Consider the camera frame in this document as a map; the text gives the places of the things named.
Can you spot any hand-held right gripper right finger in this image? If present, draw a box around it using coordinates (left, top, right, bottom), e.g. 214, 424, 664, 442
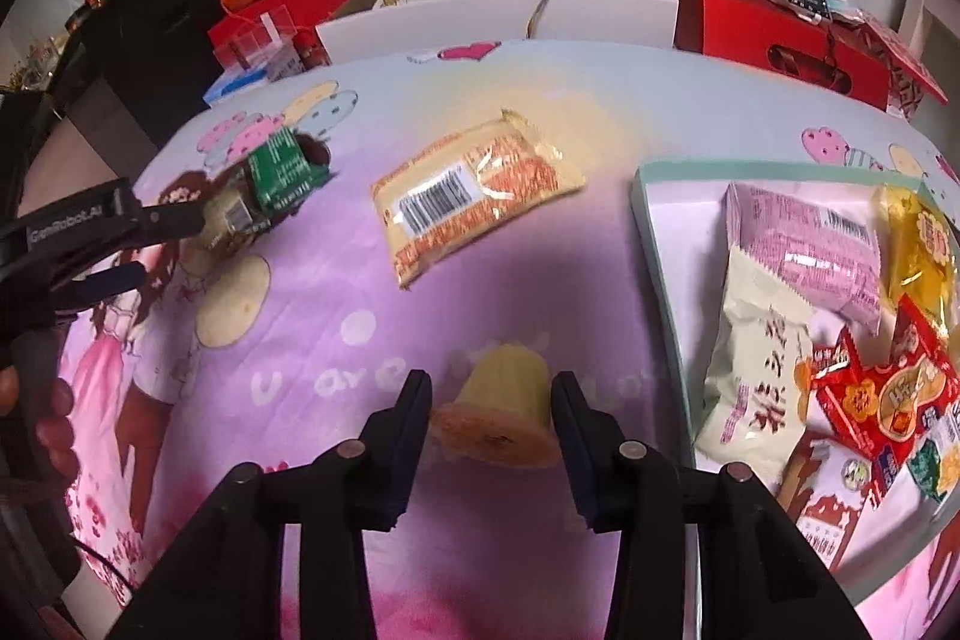
550, 371, 875, 640

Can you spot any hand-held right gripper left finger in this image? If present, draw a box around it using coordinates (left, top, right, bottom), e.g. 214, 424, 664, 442
109, 370, 434, 640

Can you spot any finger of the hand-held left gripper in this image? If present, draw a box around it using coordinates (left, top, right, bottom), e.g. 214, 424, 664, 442
0, 176, 215, 272
45, 261, 148, 313

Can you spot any yellow jelly cup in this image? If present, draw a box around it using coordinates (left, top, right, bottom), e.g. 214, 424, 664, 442
427, 344, 563, 468

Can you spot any small green topped packet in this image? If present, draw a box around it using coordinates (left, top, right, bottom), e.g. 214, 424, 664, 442
199, 130, 335, 256

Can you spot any white and red snack packet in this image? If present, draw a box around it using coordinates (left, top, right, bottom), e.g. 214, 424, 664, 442
776, 434, 898, 570

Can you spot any white tray with teal rim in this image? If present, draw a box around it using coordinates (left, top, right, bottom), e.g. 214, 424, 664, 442
630, 160, 960, 611

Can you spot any green and white snack packet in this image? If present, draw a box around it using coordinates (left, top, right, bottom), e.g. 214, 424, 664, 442
904, 411, 960, 506

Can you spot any person's left hand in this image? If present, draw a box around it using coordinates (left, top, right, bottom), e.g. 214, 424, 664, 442
0, 362, 80, 483

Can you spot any cream white snack packet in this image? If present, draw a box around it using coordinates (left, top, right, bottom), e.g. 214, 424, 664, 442
694, 246, 815, 465

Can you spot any blue and white box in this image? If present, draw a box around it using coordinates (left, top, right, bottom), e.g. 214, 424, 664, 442
202, 47, 305, 106

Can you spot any black cabinet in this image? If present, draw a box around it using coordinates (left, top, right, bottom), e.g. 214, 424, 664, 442
45, 0, 235, 148

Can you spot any clear plastic box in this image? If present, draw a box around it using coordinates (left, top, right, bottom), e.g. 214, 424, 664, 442
214, 10, 298, 71

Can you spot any orange noodle packet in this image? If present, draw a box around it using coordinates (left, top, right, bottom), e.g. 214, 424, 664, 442
370, 110, 587, 291

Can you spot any pink snack packet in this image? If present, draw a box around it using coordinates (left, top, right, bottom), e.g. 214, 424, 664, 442
724, 181, 883, 336

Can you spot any yellow snack packet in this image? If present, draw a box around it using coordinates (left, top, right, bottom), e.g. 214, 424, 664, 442
874, 182, 960, 326

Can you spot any large red box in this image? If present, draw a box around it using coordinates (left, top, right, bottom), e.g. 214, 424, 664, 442
652, 0, 893, 112

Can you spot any red patterned envelope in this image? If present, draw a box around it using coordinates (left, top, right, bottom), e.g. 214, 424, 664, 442
855, 17, 950, 121

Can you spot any thin coloured wire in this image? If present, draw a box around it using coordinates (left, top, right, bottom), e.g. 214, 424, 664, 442
528, 0, 560, 41

